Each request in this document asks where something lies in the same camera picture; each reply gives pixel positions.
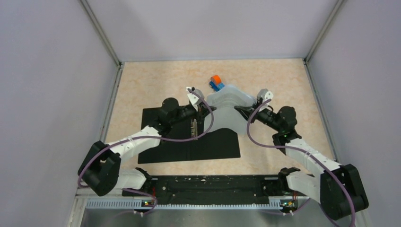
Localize teal and black folder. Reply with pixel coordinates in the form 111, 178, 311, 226
138, 107, 241, 164

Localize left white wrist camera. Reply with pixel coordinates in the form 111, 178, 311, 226
186, 87, 204, 111

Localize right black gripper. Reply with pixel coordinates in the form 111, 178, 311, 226
234, 98, 282, 132

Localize aluminium frame profile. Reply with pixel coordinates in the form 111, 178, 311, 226
76, 188, 122, 198

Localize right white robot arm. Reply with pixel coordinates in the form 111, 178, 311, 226
234, 100, 369, 227

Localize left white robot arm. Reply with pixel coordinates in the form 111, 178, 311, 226
78, 95, 214, 196

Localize white printed paper sheets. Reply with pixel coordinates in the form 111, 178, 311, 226
204, 85, 257, 135

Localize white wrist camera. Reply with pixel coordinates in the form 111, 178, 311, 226
256, 88, 274, 106
186, 87, 204, 111

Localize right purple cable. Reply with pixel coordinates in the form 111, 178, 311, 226
246, 99, 356, 227

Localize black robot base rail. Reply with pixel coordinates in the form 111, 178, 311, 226
140, 175, 303, 209

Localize white slotted cable duct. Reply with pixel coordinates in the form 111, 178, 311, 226
86, 199, 282, 210

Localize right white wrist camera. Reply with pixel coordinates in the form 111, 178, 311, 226
256, 88, 274, 106

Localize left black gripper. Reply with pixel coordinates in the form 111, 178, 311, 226
171, 101, 217, 126

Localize blue orange toy car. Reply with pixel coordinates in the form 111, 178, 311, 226
209, 75, 225, 92

